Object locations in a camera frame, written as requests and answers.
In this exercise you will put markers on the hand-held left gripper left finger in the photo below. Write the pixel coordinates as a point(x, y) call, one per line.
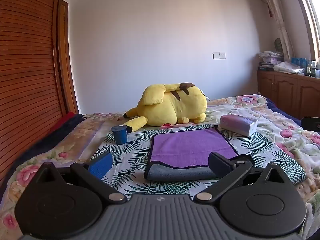
point(101, 166)

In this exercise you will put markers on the blue box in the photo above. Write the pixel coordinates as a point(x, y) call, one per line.
point(298, 62)

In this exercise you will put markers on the yellow plush toy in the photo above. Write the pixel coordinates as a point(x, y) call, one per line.
point(172, 105)

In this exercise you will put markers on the white plastic bag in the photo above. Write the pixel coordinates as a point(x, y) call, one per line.
point(288, 67)

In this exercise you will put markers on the purple and grey towel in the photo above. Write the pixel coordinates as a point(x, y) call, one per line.
point(190, 145)

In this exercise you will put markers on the purple and white tissue pack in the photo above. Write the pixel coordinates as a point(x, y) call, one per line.
point(237, 123)

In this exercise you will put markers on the red cloth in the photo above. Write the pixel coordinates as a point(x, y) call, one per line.
point(67, 118)

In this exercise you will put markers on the wooden slatted wardrobe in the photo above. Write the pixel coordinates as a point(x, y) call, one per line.
point(27, 80)

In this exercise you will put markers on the wooden window frame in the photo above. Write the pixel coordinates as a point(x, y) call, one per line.
point(308, 17)

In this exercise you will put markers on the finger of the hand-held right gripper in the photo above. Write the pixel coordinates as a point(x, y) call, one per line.
point(311, 123)

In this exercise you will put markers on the leaf print cloth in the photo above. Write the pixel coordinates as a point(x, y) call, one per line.
point(132, 152)

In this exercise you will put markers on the wooden door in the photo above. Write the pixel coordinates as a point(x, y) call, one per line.
point(68, 67)

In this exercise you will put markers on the patterned curtain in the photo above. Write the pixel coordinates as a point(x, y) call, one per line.
point(277, 17)

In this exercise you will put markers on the dark blue blanket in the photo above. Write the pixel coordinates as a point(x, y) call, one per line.
point(50, 140)

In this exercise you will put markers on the white wall switch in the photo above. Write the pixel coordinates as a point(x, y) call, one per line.
point(219, 55)

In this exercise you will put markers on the dark bottle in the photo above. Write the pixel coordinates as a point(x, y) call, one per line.
point(310, 68)

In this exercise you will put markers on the stack of boxes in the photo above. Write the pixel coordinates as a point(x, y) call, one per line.
point(270, 61)

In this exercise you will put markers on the blue cup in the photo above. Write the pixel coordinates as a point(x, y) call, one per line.
point(120, 135)

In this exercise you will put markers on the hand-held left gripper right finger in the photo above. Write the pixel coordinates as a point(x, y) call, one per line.
point(220, 163)

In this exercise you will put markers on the wooden cabinet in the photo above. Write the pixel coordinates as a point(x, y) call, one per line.
point(285, 90)

